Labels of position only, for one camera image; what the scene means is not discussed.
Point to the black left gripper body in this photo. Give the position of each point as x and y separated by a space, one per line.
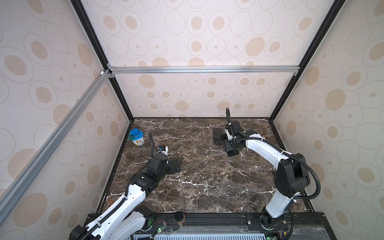
168 168

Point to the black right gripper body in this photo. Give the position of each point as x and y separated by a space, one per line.
230 144

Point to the black phone case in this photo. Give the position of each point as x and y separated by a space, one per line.
217 133

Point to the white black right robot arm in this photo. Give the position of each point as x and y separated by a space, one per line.
294 180

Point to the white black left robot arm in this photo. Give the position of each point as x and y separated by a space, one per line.
121 220

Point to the blue white yogurt cup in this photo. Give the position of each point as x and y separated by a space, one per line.
137 137

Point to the black cylinder on base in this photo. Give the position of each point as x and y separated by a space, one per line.
179 218

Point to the silver aluminium crossbar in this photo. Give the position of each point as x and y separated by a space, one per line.
205 69

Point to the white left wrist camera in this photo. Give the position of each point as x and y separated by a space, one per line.
163 149

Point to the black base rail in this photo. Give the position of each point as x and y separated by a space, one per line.
232 226

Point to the silver aluminium side rail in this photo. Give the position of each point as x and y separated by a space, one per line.
24 180

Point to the black frame post right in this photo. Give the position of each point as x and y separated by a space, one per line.
313 47

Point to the black frame post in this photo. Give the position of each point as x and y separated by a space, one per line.
94 40
313 47

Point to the black frame post left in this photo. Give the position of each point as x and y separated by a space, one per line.
94 40

